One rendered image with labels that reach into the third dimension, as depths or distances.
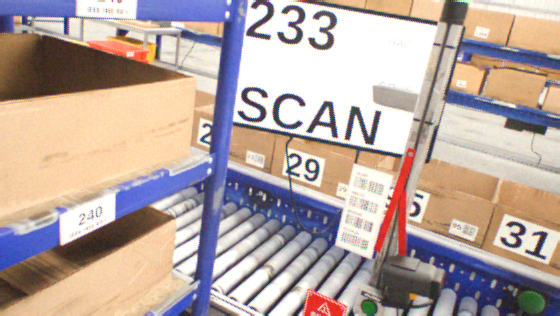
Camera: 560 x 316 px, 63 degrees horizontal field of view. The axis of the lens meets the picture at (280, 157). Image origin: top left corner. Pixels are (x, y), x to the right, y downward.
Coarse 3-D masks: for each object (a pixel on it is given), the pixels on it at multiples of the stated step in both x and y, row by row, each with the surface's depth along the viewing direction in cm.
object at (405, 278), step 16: (400, 256) 96; (384, 272) 93; (400, 272) 91; (416, 272) 90; (432, 272) 91; (400, 288) 92; (416, 288) 90; (432, 288) 89; (384, 304) 96; (400, 304) 94
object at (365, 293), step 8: (360, 288) 100; (368, 288) 101; (360, 296) 101; (368, 296) 100; (376, 296) 99; (360, 304) 101; (376, 304) 99; (360, 312) 102; (376, 312) 99; (384, 312) 99
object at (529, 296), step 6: (522, 294) 138; (528, 294) 137; (534, 294) 137; (522, 300) 138; (528, 300) 137; (534, 300) 137; (540, 300) 136; (522, 306) 139; (528, 306) 138; (534, 306) 137; (540, 306) 136; (528, 312) 139; (534, 312) 138
